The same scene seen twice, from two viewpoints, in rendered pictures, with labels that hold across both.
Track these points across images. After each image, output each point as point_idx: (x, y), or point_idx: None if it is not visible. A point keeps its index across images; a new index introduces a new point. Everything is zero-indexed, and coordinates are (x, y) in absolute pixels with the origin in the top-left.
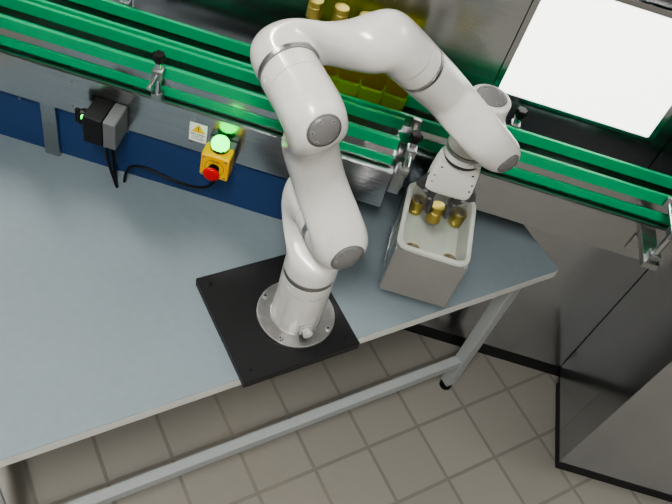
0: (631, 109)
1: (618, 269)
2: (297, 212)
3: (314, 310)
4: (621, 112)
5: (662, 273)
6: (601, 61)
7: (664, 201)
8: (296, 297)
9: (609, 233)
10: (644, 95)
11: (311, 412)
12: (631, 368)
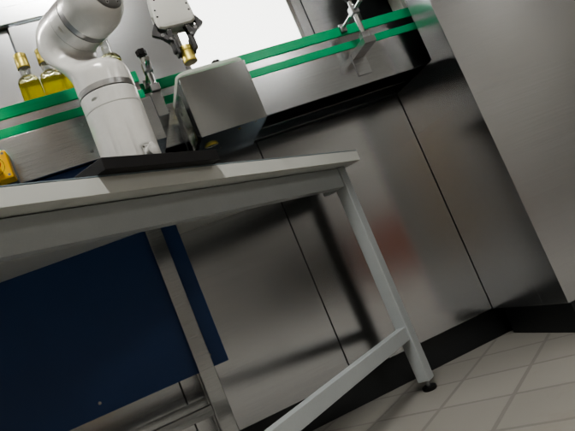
0: (278, 37)
1: (407, 165)
2: (49, 17)
3: (138, 116)
4: (275, 43)
5: (422, 124)
6: (233, 20)
7: (340, 29)
8: (107, 101)
9: (339, 73)
10: (275, 24)
11: (295, 407)
12: (480, 158)
